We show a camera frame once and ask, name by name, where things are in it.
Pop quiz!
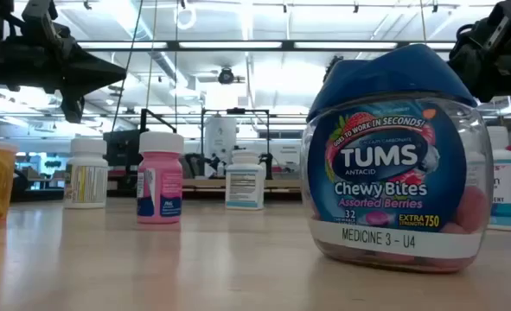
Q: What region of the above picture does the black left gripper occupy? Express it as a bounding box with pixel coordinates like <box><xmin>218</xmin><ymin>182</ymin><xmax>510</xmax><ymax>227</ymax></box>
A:
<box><xmin>0</xmin><ymin>0</ymin><xmax>127</xmax><ymax>95</ymax></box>

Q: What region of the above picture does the white bottle teal label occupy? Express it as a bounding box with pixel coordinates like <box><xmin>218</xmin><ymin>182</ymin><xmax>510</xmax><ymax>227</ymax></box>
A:
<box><xmin>486</xmin><ymin>125</ymin><xmax>511</xmax><ymax>232</ymax></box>

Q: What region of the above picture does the white bottle yellow striped label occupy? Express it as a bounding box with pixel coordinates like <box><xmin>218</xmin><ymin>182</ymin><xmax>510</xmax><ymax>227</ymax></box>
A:
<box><xmin>63</xmin><ymin>137</ymin><xmax>110</xmax><ymax>210</ymax></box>

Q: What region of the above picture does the pink bottle white cap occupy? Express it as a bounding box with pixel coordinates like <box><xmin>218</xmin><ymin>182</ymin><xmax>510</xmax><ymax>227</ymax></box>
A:
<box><xmin>136</xmin><ymin>130</ymin><xmax>185</xmax><ymax>225</ymax></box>

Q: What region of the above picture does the Tums jar blue lid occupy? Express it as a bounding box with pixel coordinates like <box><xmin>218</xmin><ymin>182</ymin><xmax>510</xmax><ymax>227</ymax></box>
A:
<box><xmin>299</xmin><ymin>43</ymin><xmax>495</xmax><ymax>275</ymax></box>

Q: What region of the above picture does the white bottle blue-edged label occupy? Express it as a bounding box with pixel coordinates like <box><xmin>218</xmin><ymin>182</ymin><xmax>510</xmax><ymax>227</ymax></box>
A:
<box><xmin>225</xmin><ymin>149</ymin><xmax>266</xmax><ymax>212</ymax></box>

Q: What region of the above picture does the black monitor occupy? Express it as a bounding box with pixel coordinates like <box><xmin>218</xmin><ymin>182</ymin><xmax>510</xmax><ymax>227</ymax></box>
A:
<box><xmin>102</xmin><ymin>128</ymin><xmax>149</xmax><ymax>168</ymax></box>

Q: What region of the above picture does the black overhead light beam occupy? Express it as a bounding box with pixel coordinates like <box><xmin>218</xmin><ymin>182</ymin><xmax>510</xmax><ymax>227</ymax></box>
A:
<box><xmin>75</xmin><ymin>40</ymin><xmax>455</xmax><ymax>54</ymax></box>

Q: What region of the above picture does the black hanging cable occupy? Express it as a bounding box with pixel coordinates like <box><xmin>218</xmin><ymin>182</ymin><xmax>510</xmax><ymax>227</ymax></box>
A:
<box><xmin>110</xmin><ymin>0</ymin><xmax>144</xmax><ymax>133</ymax></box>

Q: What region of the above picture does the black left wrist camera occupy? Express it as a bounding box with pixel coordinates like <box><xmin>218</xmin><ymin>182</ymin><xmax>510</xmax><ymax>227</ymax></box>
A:
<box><xmin>59</xmin><ymin>91</ymin><xmax>86</xmax><ymax>124</ymax></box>

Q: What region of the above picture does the white hanging ring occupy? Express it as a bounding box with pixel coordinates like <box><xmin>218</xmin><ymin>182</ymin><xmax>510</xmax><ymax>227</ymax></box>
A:
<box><xmin>174</xmin><ymin>0</ymin><xmax>198</xmax><ymax>31</ymax></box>

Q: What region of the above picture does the black aluminium table frame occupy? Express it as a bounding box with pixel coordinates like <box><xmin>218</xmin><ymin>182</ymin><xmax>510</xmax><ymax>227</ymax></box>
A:
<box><xmin>10</xmin><ymin>188</ymin><xmax>302</xmax><ymax>203</ymax></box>

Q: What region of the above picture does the black background rig frame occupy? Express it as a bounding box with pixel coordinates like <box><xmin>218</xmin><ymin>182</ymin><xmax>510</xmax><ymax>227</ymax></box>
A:
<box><xmin>200</xmin><ymin>106</ymin><xmax>272</xmax><ymax>181</ymax></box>

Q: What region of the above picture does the wooden shelf black metal frame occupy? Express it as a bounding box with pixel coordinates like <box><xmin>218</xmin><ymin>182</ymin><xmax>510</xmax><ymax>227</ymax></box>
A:
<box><xmin>133</xmin><ymin>107</ymin><xmax>303</xmax><ymax>204</ymax></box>

